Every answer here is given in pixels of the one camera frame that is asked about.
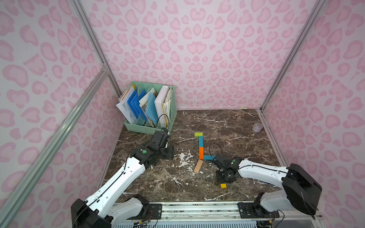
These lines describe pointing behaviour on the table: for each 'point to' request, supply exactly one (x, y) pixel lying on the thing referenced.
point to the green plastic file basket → (141, 125)
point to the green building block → (198, 134)
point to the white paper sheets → (125, 109)
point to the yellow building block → (223, 185)
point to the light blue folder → (151, 109)
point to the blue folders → (134, 105)
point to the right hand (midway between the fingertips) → (220, 180)
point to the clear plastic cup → (257, 127)
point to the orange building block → (201, 153)
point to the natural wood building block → (198, 166)
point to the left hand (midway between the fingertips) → (169, 148)
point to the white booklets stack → (162, 101)
